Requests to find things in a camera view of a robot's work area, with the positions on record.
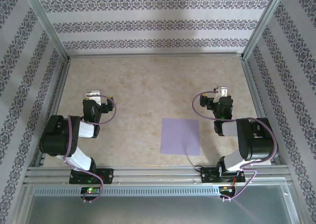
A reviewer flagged circuit board with green light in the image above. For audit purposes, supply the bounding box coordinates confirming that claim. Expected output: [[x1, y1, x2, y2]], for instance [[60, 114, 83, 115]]
[[80, 187, 101, 195]]

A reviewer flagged circuit board with orange light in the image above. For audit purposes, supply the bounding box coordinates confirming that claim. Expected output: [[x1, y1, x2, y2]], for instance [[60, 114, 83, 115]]
[[219, 186, 237, 194]]

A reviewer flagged grey metal panel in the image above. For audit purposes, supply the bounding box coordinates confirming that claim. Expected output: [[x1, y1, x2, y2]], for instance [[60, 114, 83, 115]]
[[18, 184, 302, 224]]

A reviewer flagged aluminium table edge rail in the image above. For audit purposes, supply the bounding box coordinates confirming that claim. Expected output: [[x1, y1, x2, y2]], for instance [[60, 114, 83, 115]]
[[32, 58, 72, 167], [67, 51, 245, 60], [240, 57, 282, 165]]

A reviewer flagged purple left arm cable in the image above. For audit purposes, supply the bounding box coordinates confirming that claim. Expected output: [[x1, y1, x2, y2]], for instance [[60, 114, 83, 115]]
[[63, 95, 117, 204]]

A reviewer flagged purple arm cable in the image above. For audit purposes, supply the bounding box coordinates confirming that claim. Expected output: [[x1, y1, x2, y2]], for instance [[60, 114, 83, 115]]
[[63, 95, 117, 204], [192, 91, 279, 201]]

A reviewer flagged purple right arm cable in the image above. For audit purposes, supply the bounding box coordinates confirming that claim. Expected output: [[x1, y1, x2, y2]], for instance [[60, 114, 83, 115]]
[[192, 91, 279, 201]]

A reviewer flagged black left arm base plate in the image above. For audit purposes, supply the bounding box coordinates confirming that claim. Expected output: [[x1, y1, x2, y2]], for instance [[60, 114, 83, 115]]
[[69, 168, 114, 185]]

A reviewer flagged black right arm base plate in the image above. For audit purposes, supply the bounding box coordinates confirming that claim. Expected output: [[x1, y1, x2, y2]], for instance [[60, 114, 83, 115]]
[[201, 167, 245, 184]]

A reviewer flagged aluminium mounting rail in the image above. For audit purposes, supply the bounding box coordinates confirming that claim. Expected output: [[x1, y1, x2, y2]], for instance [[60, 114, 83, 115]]
[[23, 166, 289, 185]]

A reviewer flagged aluminium frame post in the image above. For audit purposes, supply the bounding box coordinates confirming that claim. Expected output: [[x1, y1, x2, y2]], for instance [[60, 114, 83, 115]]
[[240, 0, 289, 61], [21, 0, 71, 62]]

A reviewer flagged grey slotted cable duct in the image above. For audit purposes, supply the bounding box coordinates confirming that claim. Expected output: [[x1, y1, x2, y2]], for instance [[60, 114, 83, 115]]
[[33, 186, 220, 197]]

